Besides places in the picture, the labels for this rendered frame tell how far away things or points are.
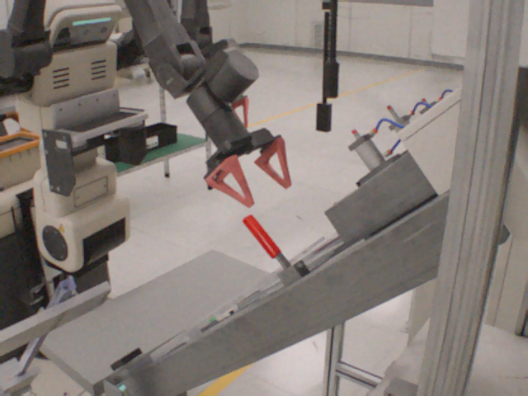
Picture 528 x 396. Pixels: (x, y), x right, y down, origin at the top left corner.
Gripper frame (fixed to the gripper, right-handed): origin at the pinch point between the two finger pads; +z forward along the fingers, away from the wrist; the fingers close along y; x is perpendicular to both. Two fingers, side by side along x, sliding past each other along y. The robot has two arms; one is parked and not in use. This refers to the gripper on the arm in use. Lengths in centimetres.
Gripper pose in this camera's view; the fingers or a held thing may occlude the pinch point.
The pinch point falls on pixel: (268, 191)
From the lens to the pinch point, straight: 85.0
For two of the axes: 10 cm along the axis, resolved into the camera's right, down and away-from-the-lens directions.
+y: 6.1, -3.0, 7.4
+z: 5.6, 8.2, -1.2
